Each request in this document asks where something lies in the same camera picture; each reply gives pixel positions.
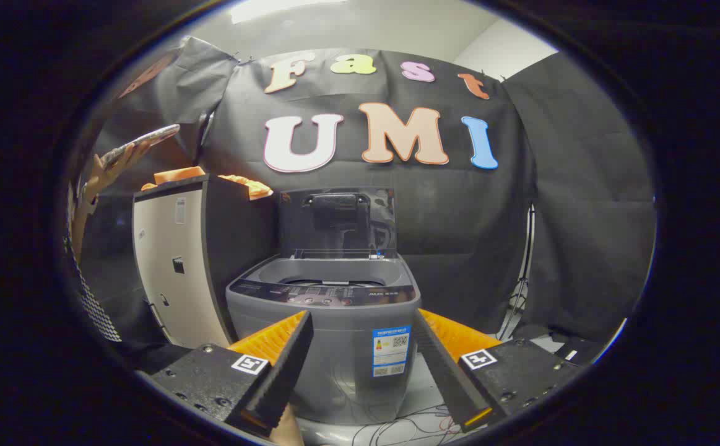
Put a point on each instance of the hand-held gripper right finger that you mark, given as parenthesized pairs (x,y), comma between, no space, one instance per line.
(443,371)

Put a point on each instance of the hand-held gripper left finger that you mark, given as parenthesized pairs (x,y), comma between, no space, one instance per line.
(285,371)

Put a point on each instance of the grey washing machine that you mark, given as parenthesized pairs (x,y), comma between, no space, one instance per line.
(347,371)

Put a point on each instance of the dark washing machine lid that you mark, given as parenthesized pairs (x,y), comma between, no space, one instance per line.
(335,223)

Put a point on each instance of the orange polo shirt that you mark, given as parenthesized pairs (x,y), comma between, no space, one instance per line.
(180,174)

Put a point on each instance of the person's leg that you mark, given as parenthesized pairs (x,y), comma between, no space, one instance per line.
(286,430)

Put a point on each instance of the black light stand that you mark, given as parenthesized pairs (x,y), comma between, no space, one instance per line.
(524,272)

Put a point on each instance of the black box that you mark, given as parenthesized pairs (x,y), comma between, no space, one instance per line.
(576,350)

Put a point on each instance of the white and dark cabinet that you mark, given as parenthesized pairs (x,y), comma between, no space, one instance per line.
(174,291)

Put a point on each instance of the black backdrop cloth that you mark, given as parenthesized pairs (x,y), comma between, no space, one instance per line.
(446,210)

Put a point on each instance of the person's checkered clothing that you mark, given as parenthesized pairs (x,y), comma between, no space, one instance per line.
(96,310)

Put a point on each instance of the white wristband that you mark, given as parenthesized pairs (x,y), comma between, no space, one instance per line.
(90,199)

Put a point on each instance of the silver smartphone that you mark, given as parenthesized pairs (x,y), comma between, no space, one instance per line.
(143,141)

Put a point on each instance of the ceiling light panel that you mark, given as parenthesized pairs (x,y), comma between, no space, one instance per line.
(285,7)

